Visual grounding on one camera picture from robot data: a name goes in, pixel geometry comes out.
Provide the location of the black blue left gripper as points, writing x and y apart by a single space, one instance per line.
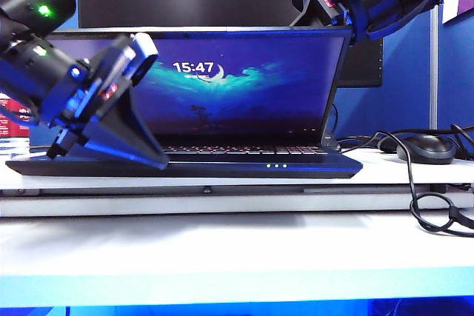
96 79

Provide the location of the black Hasee laptop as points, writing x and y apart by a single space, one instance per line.
240 109

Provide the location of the clear water bottle red cap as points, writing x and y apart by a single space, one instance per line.
11 142

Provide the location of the black computer mouse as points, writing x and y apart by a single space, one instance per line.
427 149

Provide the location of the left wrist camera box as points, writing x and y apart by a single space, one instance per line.
144 57

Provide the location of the grey partition post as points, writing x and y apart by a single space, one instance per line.
433 79

